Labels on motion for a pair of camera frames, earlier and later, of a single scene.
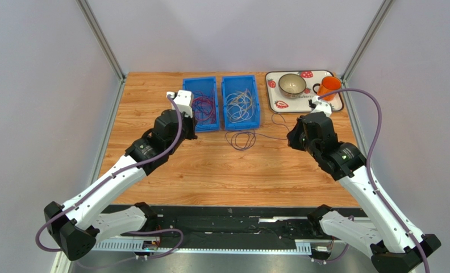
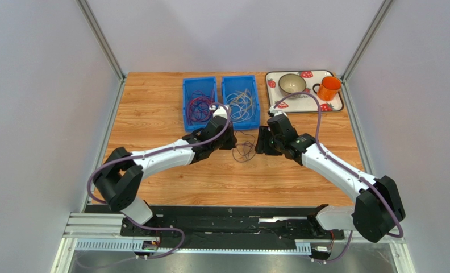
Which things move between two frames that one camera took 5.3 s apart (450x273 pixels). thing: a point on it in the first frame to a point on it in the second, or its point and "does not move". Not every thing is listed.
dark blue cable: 242,140 to 200,106
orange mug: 329,85 does not move
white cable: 240,106 does not move
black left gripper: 191,121 to 232,140
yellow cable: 242,97 does not move
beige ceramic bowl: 292,85 does not move
